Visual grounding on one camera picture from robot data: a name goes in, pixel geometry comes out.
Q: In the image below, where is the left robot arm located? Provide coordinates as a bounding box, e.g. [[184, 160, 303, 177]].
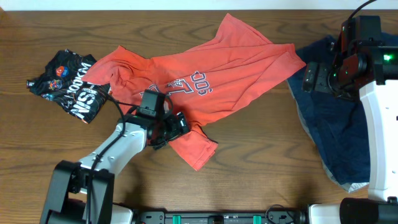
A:
[[40, 90, 190, 224]]

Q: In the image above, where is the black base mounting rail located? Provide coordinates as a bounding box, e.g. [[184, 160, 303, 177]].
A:
[[131, 204, 309, 224]]

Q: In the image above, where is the orange red soccer t-shirt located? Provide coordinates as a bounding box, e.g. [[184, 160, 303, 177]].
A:
[[83, 14, 305, 170]]

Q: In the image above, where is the navy blue garment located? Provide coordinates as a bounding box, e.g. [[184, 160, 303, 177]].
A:
[[285, 32, 398, 187]]

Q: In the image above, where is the black printed folded jersey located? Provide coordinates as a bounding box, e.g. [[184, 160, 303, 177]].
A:
[[26, 49, 110, 124]]

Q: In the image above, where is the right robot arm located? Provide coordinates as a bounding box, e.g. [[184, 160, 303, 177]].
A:
[[302, 15, 397, 223]]

